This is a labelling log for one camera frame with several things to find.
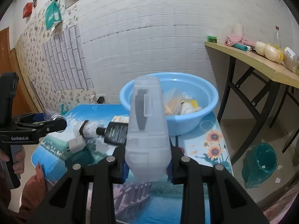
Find white power adapter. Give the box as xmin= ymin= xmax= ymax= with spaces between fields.
xmin=67 ymin=136 xmax=86 ymax=154

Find translucent plastic box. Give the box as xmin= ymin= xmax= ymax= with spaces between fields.
xmin=125 ymin=76 xmax=171 ymax=182

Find black tube with white text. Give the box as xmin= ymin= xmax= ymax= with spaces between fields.
xmin=96 ymin=122 xmax=128 ymax=146

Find clear bag of toothpicks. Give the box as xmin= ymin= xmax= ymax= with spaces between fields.
xmin=162 ymin=88 xmax=187 ymax=116

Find person's left hand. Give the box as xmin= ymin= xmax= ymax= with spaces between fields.
xmin=0 ymin=146 xmax=25 ymax=175

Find brown wooden door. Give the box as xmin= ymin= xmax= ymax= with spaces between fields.
xmin=1 ymin=27 xmax=38 ymax=116

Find clear bag black zip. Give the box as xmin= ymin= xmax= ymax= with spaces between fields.
xmin=73 ymin=120 xmax=102 ymax=139

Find dark green packet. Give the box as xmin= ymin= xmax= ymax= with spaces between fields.
xmin=65 ymin=149 xmax=94 ymax=169

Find white items in basin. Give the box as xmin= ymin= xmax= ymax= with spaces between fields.
xmin=179 ymin=99 xmax=203 ymax=115

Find light blue plastic basin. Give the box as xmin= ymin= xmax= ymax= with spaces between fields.
xmin=120 ymin=72 xmax=218 ymax=136

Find green waste basket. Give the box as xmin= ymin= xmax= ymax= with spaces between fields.
xmin=242 ymin=143 xmax=277 ymax=189

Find green hanging bag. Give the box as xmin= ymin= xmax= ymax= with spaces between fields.
xmin=45 ymin=0 xmax=62 ymax=30

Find green small box on shelf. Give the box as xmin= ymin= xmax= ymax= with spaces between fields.
xmin=207 ymin=35 xmax=217 ymax=43

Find teal object on shelf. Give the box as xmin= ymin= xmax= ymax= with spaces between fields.
xmin=233 ymin=43 xmax=248 ymax=51

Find pink cloth on shelf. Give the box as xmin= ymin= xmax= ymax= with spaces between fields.
xmin=224 ymin=34 xmax=255 ymax=47

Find wooden side table black legs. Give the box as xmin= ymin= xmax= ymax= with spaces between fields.
xmin=204 ymin=42 xmax=298 ymax=164

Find cream round loaves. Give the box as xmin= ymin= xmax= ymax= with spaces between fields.
xmin=255 ymin=41 xmax=283 ymax=64

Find plastic jar on shelf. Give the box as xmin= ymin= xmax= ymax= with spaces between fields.
xmin=283 ymin=47 xmax=298 ymax=74

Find clear bottle red cap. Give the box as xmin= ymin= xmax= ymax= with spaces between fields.
xmin=274 ymin=26 xmax=281 ymax=49

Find red wall box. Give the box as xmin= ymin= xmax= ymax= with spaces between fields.
xmin=22 ymin=2 xmax=33 ymax=18

